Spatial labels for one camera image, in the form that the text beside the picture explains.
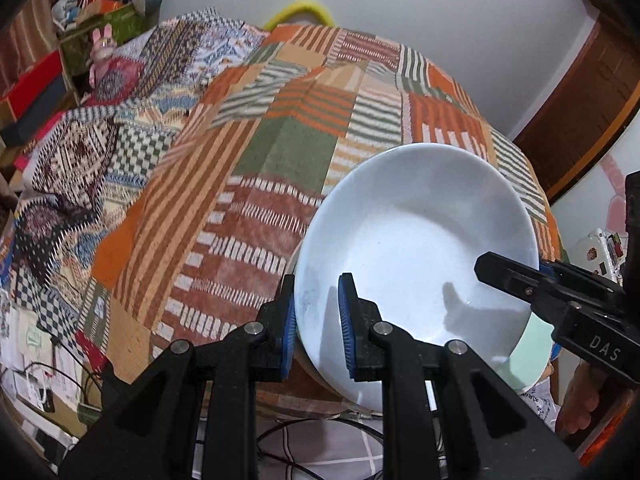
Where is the yellow chair back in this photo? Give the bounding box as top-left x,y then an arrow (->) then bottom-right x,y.
262,0 -> 335,32

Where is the right hand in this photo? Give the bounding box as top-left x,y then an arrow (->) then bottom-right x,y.
555,361 -> 608,437

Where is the mint green plate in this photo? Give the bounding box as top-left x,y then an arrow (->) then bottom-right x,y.
496,314 -> 553,393

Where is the green cardboard box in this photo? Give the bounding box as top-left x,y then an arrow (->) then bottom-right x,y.
58,4 -> 151,77

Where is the striped patchwork tablecloth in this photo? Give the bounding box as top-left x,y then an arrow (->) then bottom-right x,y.
76,25 -> 561,379

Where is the white suitcase with stickers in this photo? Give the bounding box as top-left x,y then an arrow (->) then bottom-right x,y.
570,229 -> 626,285

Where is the patterned checkered blanket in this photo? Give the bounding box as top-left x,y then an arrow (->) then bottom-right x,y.
10,9 -> 267,344

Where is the red box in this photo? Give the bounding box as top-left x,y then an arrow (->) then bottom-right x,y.
1,51 -> 63,128

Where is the pink rabbit toy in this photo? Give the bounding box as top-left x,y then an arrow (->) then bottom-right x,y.
89,24 -> 117,88

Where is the white bowl with dots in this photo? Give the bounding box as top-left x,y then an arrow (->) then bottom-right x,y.
294,143 -> 539,411

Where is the brown wooden door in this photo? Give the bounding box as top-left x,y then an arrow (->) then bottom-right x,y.
515,18 -> 639,203

